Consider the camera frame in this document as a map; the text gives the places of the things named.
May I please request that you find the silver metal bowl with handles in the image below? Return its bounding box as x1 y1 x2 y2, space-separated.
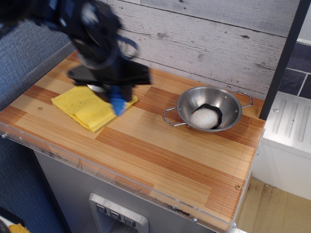
163 86 253 133

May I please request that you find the dark grey right post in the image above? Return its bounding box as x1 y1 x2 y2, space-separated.
259 0 311 120

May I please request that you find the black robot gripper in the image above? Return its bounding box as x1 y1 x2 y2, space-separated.
68 48 151 103

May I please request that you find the yellow folded cloth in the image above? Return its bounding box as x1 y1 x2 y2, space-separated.
52 86 138 133

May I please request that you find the silver toy dispenser panel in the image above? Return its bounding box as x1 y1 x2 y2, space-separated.
89 193 149 233

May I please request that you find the white egg-shaped object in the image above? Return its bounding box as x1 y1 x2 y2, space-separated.
190 108 219 129

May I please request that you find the blue handled metal fork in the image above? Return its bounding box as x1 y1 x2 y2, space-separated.
87 84 126 116

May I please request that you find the white grooved appliance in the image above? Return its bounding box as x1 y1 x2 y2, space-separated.
252 92 311 200

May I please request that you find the clear acrylic edge guard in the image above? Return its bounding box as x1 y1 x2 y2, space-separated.
0 117 263 233

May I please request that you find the black ring in bowl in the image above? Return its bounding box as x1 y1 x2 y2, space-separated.
192 103 224 130

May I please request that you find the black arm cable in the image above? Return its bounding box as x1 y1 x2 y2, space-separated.
116 33 140 60

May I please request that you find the yellow object at corner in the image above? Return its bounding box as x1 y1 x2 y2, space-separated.
8 224 30 233

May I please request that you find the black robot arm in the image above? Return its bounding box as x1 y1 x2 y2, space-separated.
0 0 151 102

